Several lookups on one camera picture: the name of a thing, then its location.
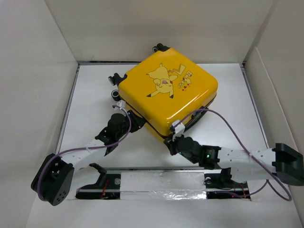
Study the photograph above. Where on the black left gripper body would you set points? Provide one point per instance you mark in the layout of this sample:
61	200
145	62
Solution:
135	126

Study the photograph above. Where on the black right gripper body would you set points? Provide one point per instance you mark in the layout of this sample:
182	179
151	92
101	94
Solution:
173	149

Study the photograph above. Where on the yellow hard-shell suitcase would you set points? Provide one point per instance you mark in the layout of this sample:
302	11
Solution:
164	88

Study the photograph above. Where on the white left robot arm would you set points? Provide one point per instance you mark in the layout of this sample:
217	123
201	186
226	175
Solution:
54	178

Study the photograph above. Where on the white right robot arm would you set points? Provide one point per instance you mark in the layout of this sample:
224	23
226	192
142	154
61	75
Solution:
282	162

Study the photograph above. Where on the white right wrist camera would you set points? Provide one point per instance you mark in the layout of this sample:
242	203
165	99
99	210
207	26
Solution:
177	128

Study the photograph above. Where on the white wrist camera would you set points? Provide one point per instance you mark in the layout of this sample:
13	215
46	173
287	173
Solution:
177	128
119	106

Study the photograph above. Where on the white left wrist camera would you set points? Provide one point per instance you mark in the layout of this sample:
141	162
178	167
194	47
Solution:
119	106

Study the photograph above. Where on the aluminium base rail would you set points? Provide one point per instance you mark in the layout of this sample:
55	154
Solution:
165	180

